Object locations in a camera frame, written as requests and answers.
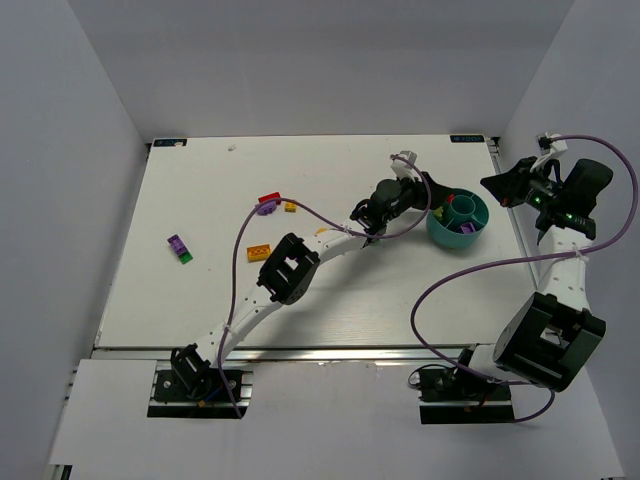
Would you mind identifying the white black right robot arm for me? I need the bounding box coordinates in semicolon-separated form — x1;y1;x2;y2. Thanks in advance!
459;157;613;392

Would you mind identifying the green lego under purple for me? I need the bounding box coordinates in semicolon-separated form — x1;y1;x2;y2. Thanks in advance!
179;252;193;264

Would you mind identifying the blue label sticker left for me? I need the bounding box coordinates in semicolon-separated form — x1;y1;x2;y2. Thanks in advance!
152;138;187;148

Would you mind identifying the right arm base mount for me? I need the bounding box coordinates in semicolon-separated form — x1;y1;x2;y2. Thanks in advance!
407;364;515;425

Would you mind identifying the blue label sticker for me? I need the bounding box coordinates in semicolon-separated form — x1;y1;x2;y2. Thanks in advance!
152;138;187;148
449;134;485;143

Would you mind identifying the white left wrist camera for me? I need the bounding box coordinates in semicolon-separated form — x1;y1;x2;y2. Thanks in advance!
390;150;417;179

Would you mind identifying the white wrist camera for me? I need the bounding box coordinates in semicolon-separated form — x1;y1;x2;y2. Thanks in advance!
390;150;417;179
530;132;568;172

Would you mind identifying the lilac arched lego brick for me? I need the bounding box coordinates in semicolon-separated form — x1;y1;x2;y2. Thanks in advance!
256;200;278;216

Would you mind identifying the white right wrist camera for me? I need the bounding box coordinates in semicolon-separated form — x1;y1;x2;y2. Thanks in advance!
530;132;568;172

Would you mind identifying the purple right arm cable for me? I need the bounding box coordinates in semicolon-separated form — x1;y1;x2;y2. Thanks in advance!
409;133;640;424

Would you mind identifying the purple curved lego brick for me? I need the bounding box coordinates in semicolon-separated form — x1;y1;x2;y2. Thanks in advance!
458;222;477;235

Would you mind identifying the blue label sticker right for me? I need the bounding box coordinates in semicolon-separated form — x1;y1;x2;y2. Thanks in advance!
449;134;485;143

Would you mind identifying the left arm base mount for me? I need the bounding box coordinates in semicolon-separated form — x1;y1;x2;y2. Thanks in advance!
147;368;253;420

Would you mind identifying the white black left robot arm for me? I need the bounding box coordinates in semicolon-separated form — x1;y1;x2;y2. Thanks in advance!
170;172;453;401

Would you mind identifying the yellow long lego brick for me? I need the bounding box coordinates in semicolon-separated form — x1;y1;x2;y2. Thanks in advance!
246;244;271;263

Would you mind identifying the aluminium table edge rail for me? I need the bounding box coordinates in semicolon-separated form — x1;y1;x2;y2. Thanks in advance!
89;344;501;369

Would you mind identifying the teal round divided container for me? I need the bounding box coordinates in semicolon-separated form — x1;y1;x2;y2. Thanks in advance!
426;188;490;250

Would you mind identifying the long red lego brick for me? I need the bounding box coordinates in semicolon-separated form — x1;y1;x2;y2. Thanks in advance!
258;192;282;205

